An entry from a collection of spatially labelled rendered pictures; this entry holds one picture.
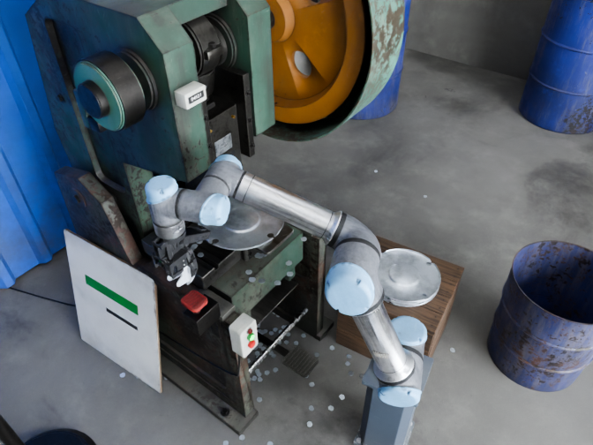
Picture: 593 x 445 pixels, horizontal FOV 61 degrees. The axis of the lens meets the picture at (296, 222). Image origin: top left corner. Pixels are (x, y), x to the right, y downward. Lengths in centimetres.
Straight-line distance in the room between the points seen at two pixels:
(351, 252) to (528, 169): 247
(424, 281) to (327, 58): 97
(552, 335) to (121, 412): 168
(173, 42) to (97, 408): 154
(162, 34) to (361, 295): 76
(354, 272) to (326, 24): 80
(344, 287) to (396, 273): 95
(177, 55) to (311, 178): 202
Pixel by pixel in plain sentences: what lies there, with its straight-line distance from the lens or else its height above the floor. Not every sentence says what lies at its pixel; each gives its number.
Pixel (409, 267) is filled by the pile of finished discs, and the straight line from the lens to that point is 214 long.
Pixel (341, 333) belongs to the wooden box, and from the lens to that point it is 226.
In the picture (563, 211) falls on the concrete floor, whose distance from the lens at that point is 330.
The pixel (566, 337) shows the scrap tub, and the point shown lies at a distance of 210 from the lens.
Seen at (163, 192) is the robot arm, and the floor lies 120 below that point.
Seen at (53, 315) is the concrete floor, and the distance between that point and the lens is 270.
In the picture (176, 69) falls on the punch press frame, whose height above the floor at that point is 138.
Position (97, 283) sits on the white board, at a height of 40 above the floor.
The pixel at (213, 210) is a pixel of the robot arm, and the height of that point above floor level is 117.
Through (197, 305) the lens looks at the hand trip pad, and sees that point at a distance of 151.
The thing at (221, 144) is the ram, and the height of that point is 107.
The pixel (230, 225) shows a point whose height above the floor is 79.
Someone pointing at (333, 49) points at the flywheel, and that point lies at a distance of 164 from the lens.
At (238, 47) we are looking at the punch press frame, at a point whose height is 134.
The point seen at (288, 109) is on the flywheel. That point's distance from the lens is 180.
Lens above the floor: 191
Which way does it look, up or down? 42 degrees down
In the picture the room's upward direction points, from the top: 1 degrees counter-clockwise
